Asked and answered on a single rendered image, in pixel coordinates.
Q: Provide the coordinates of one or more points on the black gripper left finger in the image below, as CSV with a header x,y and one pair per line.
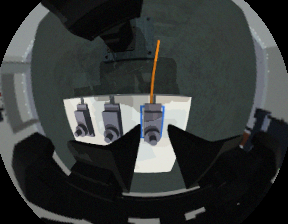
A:
x,y
119,156

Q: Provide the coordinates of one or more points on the grey micro servo with orange cable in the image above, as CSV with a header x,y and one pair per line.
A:
x,y
153,117

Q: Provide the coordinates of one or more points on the white flat deck plate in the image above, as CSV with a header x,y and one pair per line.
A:
x,y
102,119

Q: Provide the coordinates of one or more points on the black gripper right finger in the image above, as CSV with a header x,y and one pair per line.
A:
x,y
195,155

